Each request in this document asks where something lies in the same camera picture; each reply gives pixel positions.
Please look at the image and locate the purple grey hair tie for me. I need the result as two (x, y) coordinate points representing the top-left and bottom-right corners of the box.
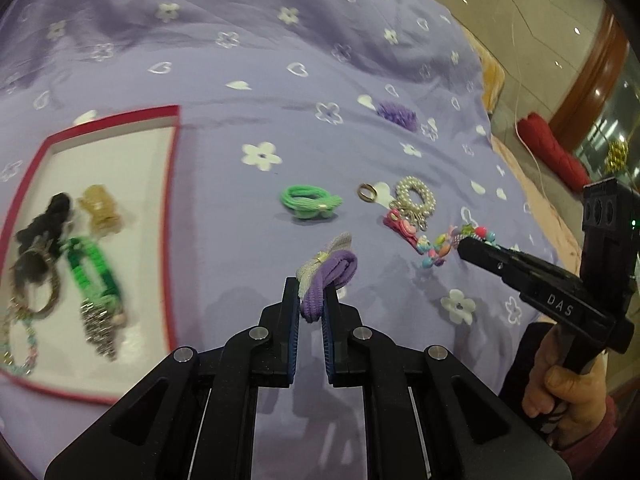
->
(295, 231), (359, 322)

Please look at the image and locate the colourful beaded bracelet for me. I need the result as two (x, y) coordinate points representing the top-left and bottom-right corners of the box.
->
(416, 224), (499, 270)

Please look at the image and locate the green hair tie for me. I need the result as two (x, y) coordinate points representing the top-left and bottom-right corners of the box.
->
(278, 184), (344, 221)

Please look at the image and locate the green braided bracelet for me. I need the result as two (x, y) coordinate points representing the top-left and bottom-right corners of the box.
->
(58, 235), (126, 361)

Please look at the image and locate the rose gold wristwatch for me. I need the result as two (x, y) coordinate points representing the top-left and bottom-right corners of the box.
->
(9, 246), (61, 320)

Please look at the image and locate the right hand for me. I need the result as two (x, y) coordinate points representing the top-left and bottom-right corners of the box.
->
(522, 327), (608, 446)

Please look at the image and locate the pink hair clip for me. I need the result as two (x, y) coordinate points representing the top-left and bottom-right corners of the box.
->
(383, 209), (424, 254)

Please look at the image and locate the red cushion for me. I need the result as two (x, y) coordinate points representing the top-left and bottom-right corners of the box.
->
(516, 113), (591, 193)

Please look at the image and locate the purple floral bedsheet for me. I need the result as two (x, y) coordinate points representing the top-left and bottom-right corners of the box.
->
(1, 0), (556, 477)

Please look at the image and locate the amber hair claw clip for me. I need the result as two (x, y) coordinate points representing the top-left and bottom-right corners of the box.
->
(78, 184), (122, 237)

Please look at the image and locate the purple flower hair clip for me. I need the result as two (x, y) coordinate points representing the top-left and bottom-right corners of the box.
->
(375, 101), (419, 132)

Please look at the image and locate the red white tray box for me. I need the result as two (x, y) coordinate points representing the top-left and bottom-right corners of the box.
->
(1, 105), (180, 404)

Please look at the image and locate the black scrunchie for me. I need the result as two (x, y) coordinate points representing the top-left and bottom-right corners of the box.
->
(15, 193), (72, 261)

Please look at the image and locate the pearl scrunchie bracelet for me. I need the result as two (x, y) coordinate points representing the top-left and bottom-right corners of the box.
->
(389, 174), (436, 232)

